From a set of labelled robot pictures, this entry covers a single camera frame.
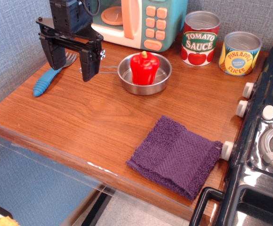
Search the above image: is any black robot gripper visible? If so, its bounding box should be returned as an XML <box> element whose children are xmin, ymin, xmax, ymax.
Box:
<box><xmin>36</xmin><ymin>0</ymin><xmax>105</xmax><ymax>82</ymax></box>

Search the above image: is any red toy bell pepper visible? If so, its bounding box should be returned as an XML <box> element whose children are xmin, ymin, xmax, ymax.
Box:
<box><xmin>130</xmin><ymin>51</ymin><xmax>160</xmax><ymax>85</ymax></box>

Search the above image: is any small steel pot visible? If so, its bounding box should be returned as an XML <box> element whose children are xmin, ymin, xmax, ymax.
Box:
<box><xmin>78</xmin><ymin>52</ymin><xmax>173</xmax><ymax>96</ymax></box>

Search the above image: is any toy microwave oven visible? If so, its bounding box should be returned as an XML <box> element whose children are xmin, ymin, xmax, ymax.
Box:
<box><xmin>91</xmin><ymin>0</ymin><xmax>188</xmax><ymax>53</ymax></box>

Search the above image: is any tomato sauce can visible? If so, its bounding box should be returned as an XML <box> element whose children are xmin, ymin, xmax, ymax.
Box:
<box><xmin>181</xmin><ymin>11</ymin><xmax>220</xmax><ymax>66</ymax></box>

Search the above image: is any purple folded cloth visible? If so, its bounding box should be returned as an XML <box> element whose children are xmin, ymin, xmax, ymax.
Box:
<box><xmin>127</xmin><ymin>115</ymin><xmax>223</xmax><ymax>201</ymax></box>

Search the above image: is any pineapple slices can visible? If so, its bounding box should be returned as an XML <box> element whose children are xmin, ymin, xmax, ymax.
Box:
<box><xmin>218</xmin><ymin>31</ymin><xmax>262</xmax><ymax>76</ymax></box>

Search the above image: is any white stove knob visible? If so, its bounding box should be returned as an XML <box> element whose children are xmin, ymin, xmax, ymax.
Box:
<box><xmin>221</xmin><ymin>141</ymin><xmax>234</xmax><ymax>161</ymax></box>
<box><xmin>242</xmin><ymin>82</ymin><xmax>255</xmax><ymax>99</ymax></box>
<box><xmin>235</xmin><ymin>100</ymin><xmax>248</xmax><ymax>118</ymax></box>

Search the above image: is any yellow object at corner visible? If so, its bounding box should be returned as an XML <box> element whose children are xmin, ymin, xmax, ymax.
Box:
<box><xmin>0</xmin><ymin>216</ymin><xmax>19</xmax><ymax>226</ymax></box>

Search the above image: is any black toy stove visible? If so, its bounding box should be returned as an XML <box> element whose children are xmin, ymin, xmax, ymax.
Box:
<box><xmin>190</xmin><ymin>47</ymin><xmax>273</xmax><ymax>226</ymax></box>

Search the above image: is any blue handled fork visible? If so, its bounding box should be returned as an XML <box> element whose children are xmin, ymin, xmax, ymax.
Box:
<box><xmin>33</xmin><ymin>52</ymin><xmax>77</xmax><ymax>97</ymax></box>

